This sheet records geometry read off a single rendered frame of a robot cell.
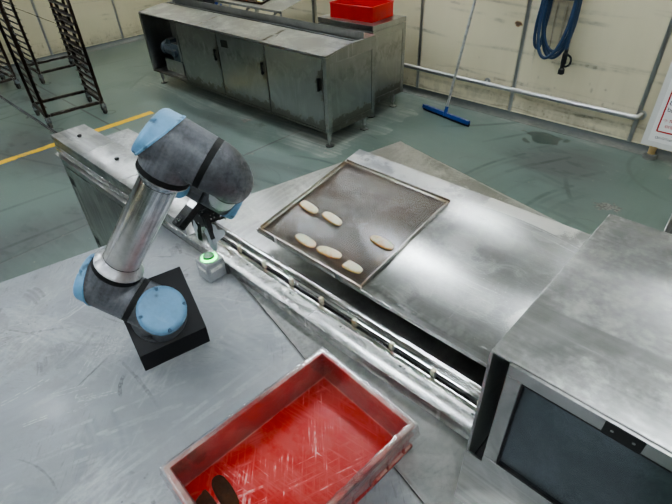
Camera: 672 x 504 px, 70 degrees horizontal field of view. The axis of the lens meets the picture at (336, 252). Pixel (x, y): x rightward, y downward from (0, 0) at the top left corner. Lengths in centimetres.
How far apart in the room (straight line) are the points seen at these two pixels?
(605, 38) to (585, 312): 394
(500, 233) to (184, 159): 106
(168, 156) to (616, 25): 411
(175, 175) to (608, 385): 84
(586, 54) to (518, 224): 323
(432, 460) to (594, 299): 54
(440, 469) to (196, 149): 89
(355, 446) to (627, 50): 404
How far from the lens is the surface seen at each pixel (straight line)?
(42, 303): 188
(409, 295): 148
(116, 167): 239
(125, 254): 117
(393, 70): 509
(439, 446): 126
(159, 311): 122
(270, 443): 126
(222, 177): 100
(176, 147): 100
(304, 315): 147
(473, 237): 165
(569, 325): 89
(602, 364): 85
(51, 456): 144
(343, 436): 126
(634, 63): 471
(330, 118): 427
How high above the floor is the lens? 190
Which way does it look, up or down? 38 degrees down
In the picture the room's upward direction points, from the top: 3 degrees counter-clockwise
